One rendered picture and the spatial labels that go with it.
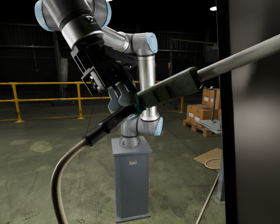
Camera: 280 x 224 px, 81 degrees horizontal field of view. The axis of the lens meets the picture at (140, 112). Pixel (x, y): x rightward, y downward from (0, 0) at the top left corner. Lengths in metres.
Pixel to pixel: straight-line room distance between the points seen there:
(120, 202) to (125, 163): 0.35
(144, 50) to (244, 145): 0.78
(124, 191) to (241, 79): 1.25
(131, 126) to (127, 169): 0.34
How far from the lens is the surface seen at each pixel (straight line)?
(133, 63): 0.49
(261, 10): 0.47
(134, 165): 1.37
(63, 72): 7.08
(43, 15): 0.66
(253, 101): 0.45
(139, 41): 1.07
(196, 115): 3.63
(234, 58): 0.33
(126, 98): 0.41
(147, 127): 1.25
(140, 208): 1.64
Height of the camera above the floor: 1.23
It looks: 13 degrees down
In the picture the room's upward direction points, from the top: straight up
